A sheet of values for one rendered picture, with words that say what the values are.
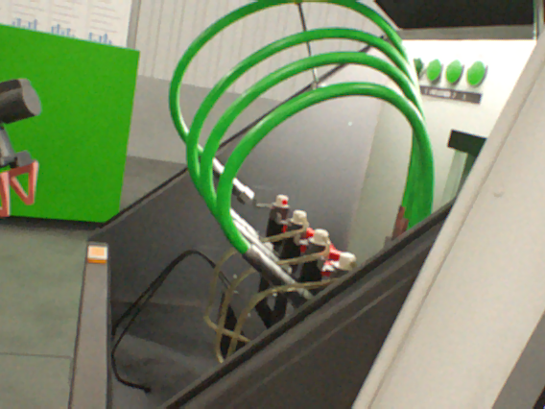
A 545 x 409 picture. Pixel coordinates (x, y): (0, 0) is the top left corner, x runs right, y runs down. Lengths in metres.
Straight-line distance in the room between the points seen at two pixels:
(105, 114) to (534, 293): 3.72
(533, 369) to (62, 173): 3.81
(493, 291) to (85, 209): 3.81
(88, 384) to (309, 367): 0.28
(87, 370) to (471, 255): 0.45
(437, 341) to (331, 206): 0.76
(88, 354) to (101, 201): 3.41
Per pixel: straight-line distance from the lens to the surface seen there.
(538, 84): 0.49
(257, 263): 0.56
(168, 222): 1.12
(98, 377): 0.70
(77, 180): 4.07
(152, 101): 7.18
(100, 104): 3.98
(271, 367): 0.49
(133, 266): 1.14
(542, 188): 0.43
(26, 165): 1.17
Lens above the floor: 1.32
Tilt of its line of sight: 13 degrees down
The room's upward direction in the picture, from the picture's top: 11 degrees clockwise
